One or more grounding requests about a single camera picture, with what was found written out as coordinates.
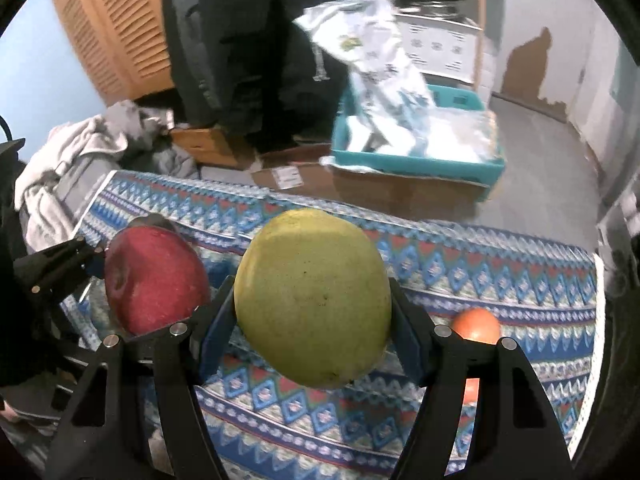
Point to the clear plastic bag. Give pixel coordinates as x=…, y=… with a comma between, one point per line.
x=465, y=135

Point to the person's left forearm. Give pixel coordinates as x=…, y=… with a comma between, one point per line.
x=9, y=412

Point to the black suitcase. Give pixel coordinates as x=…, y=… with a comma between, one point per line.
x=10, y=160

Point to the red apple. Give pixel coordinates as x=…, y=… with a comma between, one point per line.
x=150, y=280

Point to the white patterned drawer unit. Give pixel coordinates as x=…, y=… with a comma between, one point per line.
x=440, y=47

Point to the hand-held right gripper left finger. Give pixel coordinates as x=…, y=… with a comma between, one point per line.
x=215, y=332

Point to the large brown cardboard box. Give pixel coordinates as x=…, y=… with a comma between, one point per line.
x=400, y=195

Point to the brown wooden box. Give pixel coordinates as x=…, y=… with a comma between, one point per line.
x=210, y=147

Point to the black hanging clothes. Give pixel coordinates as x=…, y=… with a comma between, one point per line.
x=240, y=45

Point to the blue patterned blanket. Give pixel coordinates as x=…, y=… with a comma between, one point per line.
x=475, y=270

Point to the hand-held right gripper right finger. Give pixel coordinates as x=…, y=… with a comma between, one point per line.
x=407, y=340

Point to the light grey cloth pile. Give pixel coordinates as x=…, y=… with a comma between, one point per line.
x=60, y=160

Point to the grey jacket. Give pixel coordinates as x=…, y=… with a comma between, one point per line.
x=150, y=165

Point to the green pear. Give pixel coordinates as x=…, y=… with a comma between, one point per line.
x=312, y=300

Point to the wooden louvre door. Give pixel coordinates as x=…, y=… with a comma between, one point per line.
x=115, y=25

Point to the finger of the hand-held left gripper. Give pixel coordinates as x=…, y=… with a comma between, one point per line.
x=55, y=270

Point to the orange fruit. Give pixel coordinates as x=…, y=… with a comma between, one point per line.
x=476, y=325
x=471, y=391

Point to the wooden shelf frame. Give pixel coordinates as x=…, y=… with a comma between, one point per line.
x=480, y=20

